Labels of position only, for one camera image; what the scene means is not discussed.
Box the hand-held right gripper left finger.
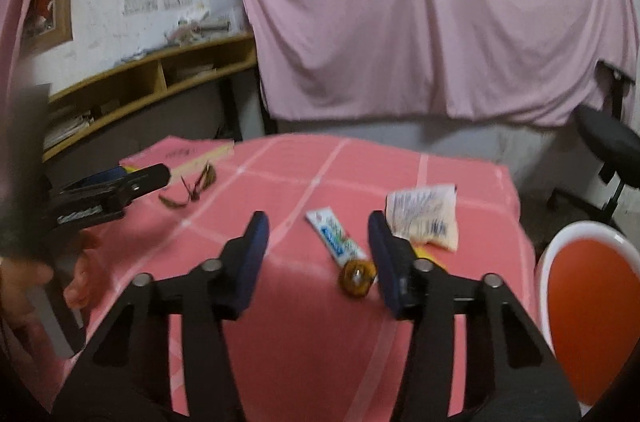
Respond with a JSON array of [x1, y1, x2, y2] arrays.
[[52, 211, 271, 422]]

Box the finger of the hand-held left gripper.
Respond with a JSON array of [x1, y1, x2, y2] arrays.
[[60, 163, 172, 209], [62, 167, 128, 192]]

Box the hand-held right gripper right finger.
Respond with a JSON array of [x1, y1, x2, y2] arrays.
[[367, 211, 581, 422]]

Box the brown round candy wrapper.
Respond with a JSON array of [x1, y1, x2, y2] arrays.
[[340, 259, 377, 299]]

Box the white toothpaste tube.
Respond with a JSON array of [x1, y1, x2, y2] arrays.
[[306, 208, 371, 267]]

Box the white printed packet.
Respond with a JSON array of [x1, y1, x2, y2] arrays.
[[385, 183, 459, 251]]

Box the brown torn wrapper strips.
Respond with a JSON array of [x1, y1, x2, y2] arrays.
[[158, 163, 217, 208]]

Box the orange bin with white rim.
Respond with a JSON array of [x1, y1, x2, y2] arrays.
[[535, 222, 640, 413]]

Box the person's left hand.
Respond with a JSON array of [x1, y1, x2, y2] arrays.
[[0, 247, 101, 318]]

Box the pink paperback book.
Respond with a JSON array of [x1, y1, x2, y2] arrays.
[[119, 136, 236, 175]]

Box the pink checked tablecloth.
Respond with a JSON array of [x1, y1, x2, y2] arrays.
[[30, 135, 538, 418]]

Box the wooden shelf desk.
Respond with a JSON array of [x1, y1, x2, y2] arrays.
[[42, 30, 258, 163]]

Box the papers in shelf cubby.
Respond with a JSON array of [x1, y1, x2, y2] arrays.
[[170, 62, 216, 78]]

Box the pile of books and papers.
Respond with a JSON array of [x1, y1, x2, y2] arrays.
[[165, 7, 231, 46]]

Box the pink curtain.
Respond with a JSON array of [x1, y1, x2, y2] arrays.
[[0, 0, 66, 103]]

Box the black mesh office chair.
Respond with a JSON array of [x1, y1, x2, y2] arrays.
[[547, 60, 640, 233]]

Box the pink hanging bed sheet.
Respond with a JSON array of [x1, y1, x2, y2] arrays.
[[227, 0, 640, 125]]

